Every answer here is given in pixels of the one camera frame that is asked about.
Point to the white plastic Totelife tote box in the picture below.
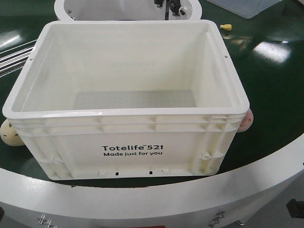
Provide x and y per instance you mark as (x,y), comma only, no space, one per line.
(121,99)

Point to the pink bun toy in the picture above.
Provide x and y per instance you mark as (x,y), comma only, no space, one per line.
(246,122)

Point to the cream yellow bun toy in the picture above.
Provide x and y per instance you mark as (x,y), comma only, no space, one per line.
(9,135)

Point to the small yellow cap piece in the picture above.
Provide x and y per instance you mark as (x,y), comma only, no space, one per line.
(226,27)

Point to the metal latch right front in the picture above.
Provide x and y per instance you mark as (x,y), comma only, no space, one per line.
(216,220)

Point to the metal latch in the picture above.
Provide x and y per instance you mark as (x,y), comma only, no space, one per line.
(216,220)
(46,222)

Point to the translucent plastic bin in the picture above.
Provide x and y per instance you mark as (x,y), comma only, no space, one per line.
(245,8)

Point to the metal rods at left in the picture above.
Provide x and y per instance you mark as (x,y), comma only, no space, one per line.
(14,58)

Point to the metal latch left front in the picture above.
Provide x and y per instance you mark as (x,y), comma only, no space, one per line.
(46,222)

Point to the white round conveyor outer rim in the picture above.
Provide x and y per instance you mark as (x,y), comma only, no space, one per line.
(191,204)

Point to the black clamp at right edge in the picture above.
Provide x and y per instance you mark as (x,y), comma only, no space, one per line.
(295,208)

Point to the black bracket in hub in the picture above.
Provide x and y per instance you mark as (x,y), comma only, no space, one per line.
(172,8)

